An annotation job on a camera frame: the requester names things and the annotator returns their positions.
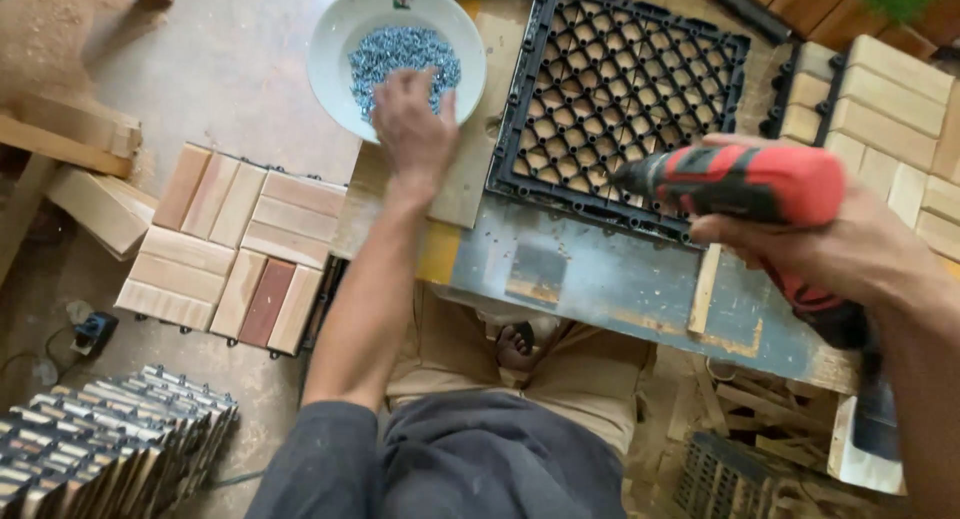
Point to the person's left hand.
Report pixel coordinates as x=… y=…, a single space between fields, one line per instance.
x=416 y=140

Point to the stack of brown wooden tiles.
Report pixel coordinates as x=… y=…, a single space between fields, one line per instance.
x=817 y=12

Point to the black power adapter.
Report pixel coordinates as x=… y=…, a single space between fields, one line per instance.
x=95 y=331

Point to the pile of pale slat tiles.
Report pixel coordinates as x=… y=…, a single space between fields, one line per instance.
x=885 y=121

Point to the person's foot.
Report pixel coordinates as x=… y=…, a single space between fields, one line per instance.
x=515 y=348

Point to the black plastic grid base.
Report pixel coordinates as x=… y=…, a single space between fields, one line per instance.
x=600 y=76

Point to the plywood board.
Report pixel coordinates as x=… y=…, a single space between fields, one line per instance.
x=480 y=166

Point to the short wooden block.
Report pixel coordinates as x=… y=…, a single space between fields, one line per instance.
x=105 y=207

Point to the heap of sawdust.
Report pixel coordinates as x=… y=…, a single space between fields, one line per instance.
x=52 y=31

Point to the person's right hand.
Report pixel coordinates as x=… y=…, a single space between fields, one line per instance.
x=832 y=249

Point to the long wooden plank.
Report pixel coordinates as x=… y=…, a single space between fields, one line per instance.
x=60 y=140

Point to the orange black tool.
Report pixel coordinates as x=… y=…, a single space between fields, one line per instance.
x=742 y=7

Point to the white bowl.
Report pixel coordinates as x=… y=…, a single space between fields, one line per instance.
x=337 y=61

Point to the leaning row of deck tiles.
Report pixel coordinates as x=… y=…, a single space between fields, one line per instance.
x=112 y=444

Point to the white block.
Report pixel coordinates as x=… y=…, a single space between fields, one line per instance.
x=862 y=470

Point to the thin wooden strip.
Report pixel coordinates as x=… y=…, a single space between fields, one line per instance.
x=705 y=288

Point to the pile of silver screws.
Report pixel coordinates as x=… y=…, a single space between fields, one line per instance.
x=401 y=53

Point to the person's dark shirt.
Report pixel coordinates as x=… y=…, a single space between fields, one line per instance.
x=480 y=466

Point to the heap of scrap wood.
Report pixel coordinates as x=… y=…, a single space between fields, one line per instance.
x=757 y=414

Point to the person's beige trousers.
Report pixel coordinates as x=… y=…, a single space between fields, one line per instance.
x=585 y=384

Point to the small black plastic grid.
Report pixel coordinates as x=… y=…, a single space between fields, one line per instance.
x=720 y=478

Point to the stack of light wooden tiles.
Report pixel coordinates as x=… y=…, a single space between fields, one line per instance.
x=225 y=249

